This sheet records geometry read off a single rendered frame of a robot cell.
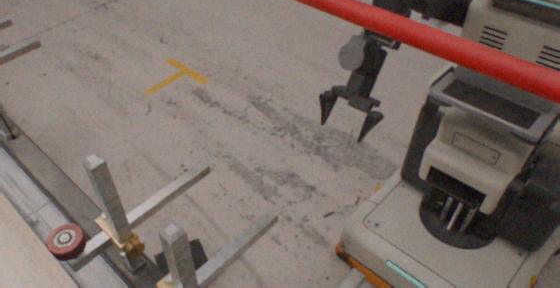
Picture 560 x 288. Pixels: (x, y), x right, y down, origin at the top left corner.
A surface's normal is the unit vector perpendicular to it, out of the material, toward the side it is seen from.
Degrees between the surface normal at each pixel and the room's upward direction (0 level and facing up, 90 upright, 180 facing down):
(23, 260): 0
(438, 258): 0
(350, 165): 0
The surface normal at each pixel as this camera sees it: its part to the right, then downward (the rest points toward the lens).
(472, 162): -0.15, -0.61
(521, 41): -0.70, 0.62
